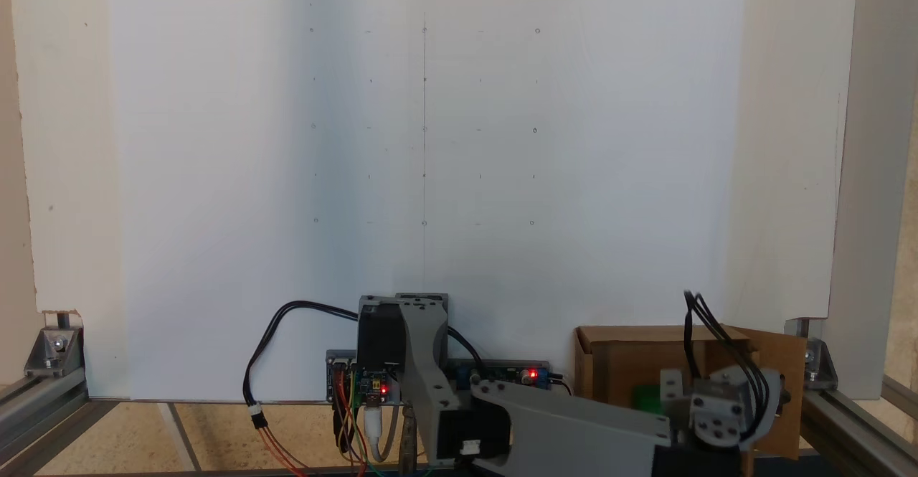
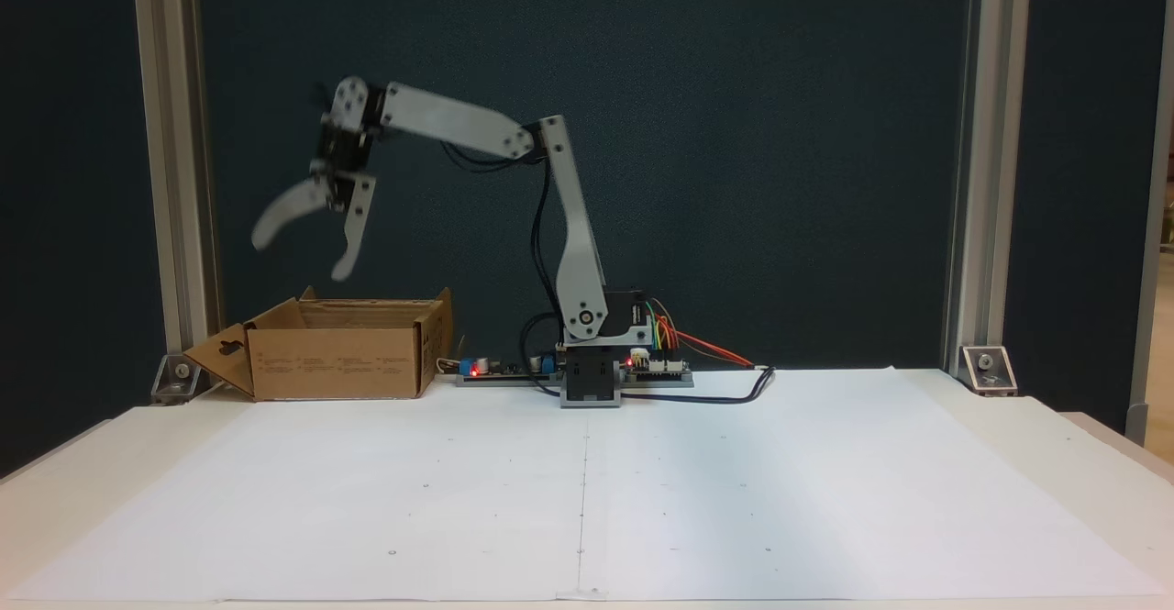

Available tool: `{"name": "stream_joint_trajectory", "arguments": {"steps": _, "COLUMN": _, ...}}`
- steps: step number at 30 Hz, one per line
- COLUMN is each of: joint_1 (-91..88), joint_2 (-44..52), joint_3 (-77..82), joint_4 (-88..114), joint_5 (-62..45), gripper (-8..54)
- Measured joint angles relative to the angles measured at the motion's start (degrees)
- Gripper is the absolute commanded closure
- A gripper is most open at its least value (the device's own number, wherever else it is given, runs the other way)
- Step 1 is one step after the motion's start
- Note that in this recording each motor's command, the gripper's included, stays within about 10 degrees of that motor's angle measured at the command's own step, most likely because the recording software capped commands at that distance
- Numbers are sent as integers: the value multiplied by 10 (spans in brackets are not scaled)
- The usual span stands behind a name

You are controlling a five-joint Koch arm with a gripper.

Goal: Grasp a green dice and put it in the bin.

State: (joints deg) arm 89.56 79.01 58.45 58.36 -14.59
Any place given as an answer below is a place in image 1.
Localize black arm motor cable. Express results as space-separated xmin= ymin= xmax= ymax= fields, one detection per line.
xmin=448 ymin=325 xmax=490 ymax=381

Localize green die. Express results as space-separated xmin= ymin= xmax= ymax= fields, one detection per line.
xmin=631 ymin=385 xmax=664 ymax=415

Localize coloured jumper wires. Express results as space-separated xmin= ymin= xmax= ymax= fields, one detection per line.
xmin=331 ymin=368 xmax=375 ymax=477

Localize white USB cable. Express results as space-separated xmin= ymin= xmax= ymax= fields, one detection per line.
xmin=364 ymin=404 xmax=400 ymax=463

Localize metal table clamp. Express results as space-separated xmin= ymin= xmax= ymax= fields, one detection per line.
xmin=399 ymin=404 xmax=422 ymax=475

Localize blue circuit board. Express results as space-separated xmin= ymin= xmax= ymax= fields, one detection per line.
xmin=326 ymin=350 xmax=552 ymax=407

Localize grey upright frame beam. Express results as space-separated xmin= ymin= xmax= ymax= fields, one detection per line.
xmin=825 ymin=0 xmax=918 ymax=400

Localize metal corner bracket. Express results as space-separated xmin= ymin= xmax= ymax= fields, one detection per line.
xmin=785 ymin=318 xmax=838 ymax=392
xmin=25 ymin=311 xmax=83 ymax=379

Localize long black cable white connector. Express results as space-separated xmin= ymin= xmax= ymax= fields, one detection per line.
xmin=242 ymin=301 xmax=361 ymax=477

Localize aluminium frame profile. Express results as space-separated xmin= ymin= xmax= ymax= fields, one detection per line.
xmin=0 ymin=369 xmax=119 ymax=477
xmin=800 ymin=375 xmax=918 ymax=477

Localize brown cardboard box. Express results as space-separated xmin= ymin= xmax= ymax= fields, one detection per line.
xmin=574 ymin=324 xmax=808 ymax=477

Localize black gripper motor cable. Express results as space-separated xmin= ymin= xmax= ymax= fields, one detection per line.
xmin=683 ymin=291 xmax=772 ymax=443

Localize white paper sheet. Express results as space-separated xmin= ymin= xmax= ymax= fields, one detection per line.
xmin=108 ymin=0 xmax=745 ymax=402

